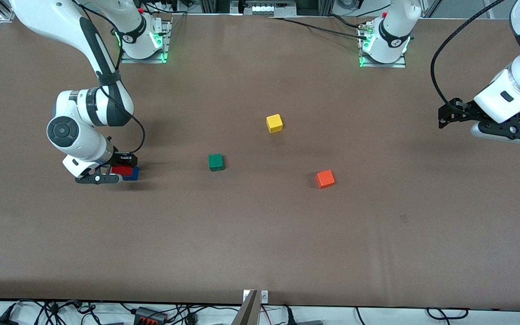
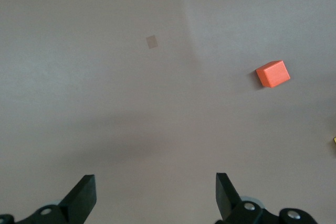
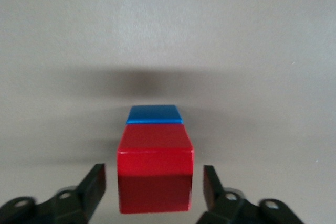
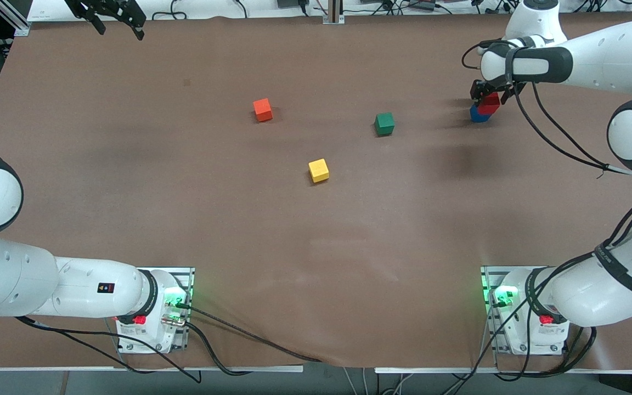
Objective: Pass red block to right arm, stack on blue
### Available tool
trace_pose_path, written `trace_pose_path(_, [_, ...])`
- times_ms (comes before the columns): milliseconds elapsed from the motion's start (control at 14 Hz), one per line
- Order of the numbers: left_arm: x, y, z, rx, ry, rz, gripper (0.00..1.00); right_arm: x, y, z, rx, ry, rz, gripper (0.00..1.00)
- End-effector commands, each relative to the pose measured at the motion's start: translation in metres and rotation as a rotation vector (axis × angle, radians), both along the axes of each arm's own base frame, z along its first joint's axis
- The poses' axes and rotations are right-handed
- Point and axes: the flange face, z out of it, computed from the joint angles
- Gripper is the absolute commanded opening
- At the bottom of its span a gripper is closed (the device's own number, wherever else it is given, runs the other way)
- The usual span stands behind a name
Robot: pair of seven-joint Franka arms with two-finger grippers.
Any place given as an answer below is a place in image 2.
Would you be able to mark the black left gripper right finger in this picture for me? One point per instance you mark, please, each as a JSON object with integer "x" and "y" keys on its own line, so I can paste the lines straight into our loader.
{"x": 231, "y": 208}

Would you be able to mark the orange wooden block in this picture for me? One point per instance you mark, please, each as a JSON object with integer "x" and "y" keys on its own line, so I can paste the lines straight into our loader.
{"x": 274, "y": 75}

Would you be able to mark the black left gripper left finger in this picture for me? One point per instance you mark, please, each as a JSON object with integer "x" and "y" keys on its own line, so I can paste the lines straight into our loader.
{"x": 81, "y": 203}

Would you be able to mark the small clear tape patch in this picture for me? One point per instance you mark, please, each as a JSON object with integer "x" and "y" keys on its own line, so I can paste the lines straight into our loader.
{"x": 152, "y": 42}

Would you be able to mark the brown table cover mat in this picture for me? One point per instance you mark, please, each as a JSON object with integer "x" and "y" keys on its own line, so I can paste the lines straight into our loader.
{"x": 105, "y": 77}

